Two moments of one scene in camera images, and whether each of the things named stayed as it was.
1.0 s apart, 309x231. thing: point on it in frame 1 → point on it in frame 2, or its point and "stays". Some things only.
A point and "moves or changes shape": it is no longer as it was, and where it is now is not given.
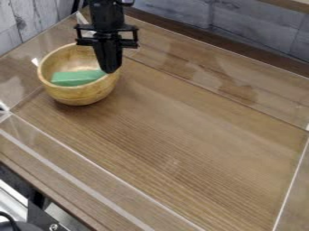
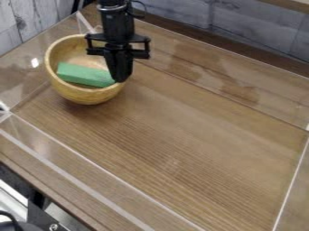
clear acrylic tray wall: (187, 151) stays
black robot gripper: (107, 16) → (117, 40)
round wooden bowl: (70, 77) moves or changes shape
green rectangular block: (76, 78) moves or changes shape
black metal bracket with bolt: (37, 216) stays
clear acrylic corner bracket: (85, 33) stays
